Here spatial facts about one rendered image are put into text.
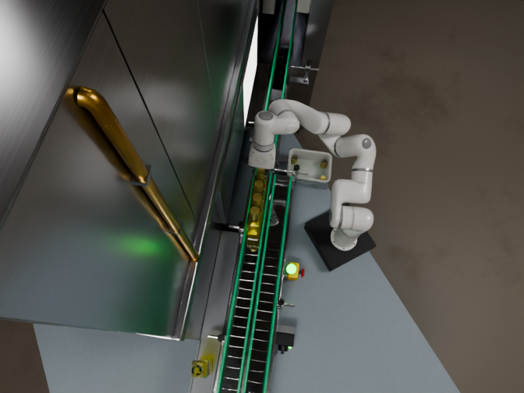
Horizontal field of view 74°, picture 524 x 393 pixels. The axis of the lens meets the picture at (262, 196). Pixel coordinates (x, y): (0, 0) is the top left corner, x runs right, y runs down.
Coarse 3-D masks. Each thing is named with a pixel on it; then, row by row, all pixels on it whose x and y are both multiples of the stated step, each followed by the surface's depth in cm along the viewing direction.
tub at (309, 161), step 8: (296, 152) 182; (304, 152) 181; (312, 152) 180; (320, 152) 180; (304, 160) 186; (312, 160) 186; (320, 160) 185; (328, 160) 181; (288, 168) 176; (304, 168) 184; (312, 168) 185; (320, 168) 185; (328, 168) 178; (304, 176) 183; (312, 176) 183; (328, 176) 175
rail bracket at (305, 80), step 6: (306, 60) 183; (288, 66) 187; (294, 66) 188; (300, 66) 188; (306, 66) 186; (306, 72) 189; (294, 78) 197; (300, 78) 197; (306, 78) 194; (294, 84) 198; (300, 84) 197; (306, 84) 196; (288, 90) 203
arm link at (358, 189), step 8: (352, 176) 141; (360, 176) 138; (368, 176) 138; (336, 184) 139; (344, 184) 138; (352, 184) 138; (360, 184) 138; (368, 184) 138; (336, 192) 138; (344, 192) 137; (352, 192) 137; (360, 192) 137; (368, 192) 138; (336, 200) 137; (344, 200) 139; (352, 200) 139; (360, 200) 139; (368, 200) 139; (336, 208) 137; (336, 216) 137; (336, 224) 138
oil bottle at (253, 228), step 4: (248, 216) 140; (260, 216) 140; (248, 220) 139; (252, 220) 138; (256, 220) 138; (260, 220) 140; (248, 224) 139; (252, 224) 139; (256, 224) 139; (260, 224) 145; (248, 228) 145; (252, 228) 144; (256, 228) 143; (260, 228) 157; (248, 232) 150; (252, 232) 149; (256, 232) 148; (248, 236) 155; (252, 236) 154; (256, 236) 153
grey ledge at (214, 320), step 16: (224, 240) 156; (224, 256) 153; (224, 272) 151; (224, 288) 148; (208, 304) 145; (224, 304) 145; (208, 320) 143; (224, 320) 143; (208, 352) 138; (192, 384) 133; (208, 384) 133
